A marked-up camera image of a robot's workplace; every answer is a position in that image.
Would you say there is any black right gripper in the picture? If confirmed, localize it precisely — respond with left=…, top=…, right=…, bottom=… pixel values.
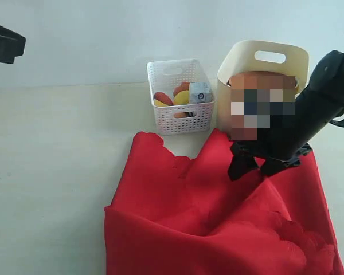
left=228, top=140, right=312, bottom=181

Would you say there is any brown oval plate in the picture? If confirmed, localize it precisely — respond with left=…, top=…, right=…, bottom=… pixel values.
left=228, top=71, right=298, bottom=89

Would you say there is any white blue milk carton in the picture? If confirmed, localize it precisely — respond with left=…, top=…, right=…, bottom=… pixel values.
left=189, top=82, right=213, bottom=104

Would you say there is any yellow round fruit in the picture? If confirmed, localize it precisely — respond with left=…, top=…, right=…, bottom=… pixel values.
left=174, top=90, right=190, bottom=105

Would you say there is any red scalloped table cloth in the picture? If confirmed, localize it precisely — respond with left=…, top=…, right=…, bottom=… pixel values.
left=104, top=129, right=344, bottom=274

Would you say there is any orange fried nugget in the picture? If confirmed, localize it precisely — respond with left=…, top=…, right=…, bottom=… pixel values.
left=173, top=82, right=190, bottom=97

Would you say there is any orange cheese wedge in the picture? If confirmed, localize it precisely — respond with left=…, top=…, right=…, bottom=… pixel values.
left=153, top=99, right=168, bottom=107

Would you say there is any red sausage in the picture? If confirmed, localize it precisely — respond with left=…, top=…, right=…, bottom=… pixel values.
left=154, top=92, right=174, bottom=106

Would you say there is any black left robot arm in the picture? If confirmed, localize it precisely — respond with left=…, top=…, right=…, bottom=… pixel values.
left=0, top=25, right=26, bottom=64

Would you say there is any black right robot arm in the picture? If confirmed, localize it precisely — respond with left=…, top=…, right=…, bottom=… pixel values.
left=228, top=50, right=344, bottom=180

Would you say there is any cream plastic bin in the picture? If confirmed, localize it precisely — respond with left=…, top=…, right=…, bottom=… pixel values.
left=216, top=40, right=309, bottom=133

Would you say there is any white woven plastic basket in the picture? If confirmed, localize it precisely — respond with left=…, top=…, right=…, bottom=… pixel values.
left=147, top=59, right=214, bottom=135

